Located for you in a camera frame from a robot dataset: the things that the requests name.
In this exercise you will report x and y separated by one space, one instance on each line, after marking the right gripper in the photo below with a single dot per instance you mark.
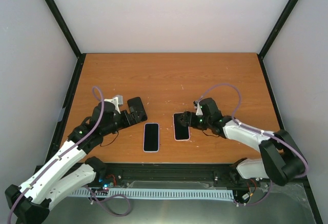
191 123

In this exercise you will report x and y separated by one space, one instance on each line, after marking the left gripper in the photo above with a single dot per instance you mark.
128 122

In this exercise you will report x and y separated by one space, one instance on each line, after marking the green-edged phone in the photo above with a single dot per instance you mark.
181 131

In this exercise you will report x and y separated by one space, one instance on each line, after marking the pink phone case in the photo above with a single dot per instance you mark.
189 134

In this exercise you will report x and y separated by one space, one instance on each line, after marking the black phone case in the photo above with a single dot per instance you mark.
137 109

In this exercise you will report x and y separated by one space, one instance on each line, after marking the purple phone case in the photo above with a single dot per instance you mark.
159 137

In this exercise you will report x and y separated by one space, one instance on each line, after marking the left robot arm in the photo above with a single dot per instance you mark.
32 200

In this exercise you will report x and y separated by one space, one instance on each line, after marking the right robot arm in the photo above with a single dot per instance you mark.
280 159

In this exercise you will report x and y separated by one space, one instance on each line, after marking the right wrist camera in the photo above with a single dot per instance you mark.
198 108

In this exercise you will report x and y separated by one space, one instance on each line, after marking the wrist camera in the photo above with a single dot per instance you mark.
117 101
198 108

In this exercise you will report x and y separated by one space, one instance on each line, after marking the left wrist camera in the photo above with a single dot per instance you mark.
117 101

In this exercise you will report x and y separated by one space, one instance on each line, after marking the light blue cable duct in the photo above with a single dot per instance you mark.
168 194

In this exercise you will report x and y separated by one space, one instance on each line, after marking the metal base plate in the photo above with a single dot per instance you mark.
263 203

